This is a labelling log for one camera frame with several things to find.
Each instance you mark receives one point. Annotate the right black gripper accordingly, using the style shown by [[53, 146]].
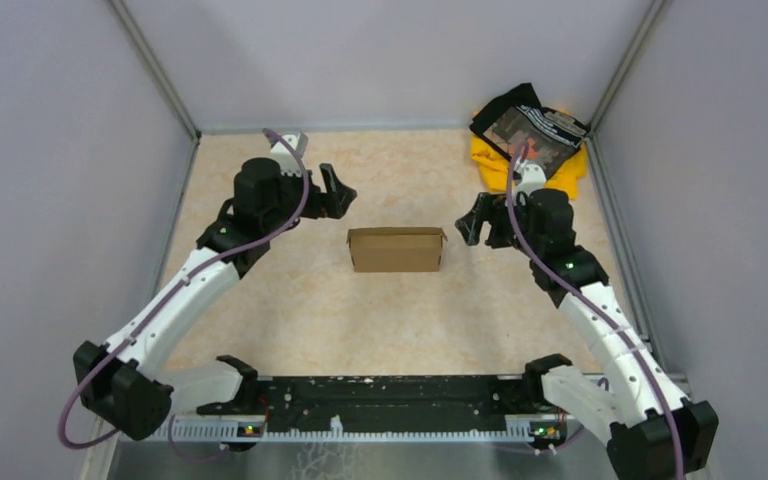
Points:
[[490, 208]]

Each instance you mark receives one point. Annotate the brown cardboard box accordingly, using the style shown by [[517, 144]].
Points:
[[396, 249]]

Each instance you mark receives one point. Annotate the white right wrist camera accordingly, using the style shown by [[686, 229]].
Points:
[[528, 177]]

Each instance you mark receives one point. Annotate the black printed folded shirt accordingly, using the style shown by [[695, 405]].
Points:
[[516, 125]]

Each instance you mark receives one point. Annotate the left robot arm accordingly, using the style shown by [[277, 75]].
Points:
[[123, 379]]

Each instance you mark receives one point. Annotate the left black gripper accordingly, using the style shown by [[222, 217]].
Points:
[[337, 198]]

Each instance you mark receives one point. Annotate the aluminium front rail frame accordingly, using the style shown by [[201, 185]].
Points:
[[149, 404]]

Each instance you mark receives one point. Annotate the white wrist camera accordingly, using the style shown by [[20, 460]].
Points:
[[282, 152], [528, 177]]

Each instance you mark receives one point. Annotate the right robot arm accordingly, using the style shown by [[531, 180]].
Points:
[[650, 427]]

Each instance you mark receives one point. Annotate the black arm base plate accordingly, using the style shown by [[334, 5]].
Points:
[[387, 404]]

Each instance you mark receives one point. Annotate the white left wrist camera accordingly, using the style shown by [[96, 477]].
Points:
[[282, 152]]

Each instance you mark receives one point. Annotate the yellow folded cloth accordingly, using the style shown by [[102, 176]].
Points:
[[493, 169]]

